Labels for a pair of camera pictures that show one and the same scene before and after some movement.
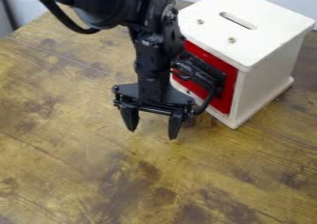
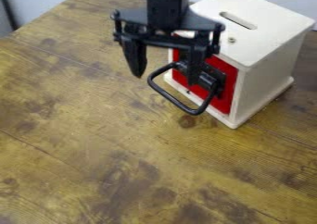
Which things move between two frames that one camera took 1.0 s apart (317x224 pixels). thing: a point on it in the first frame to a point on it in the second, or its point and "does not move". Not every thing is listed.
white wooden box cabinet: (257, 36) does not move
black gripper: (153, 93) to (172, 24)
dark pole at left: (6, 1) does not move
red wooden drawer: (201, 89) does not move
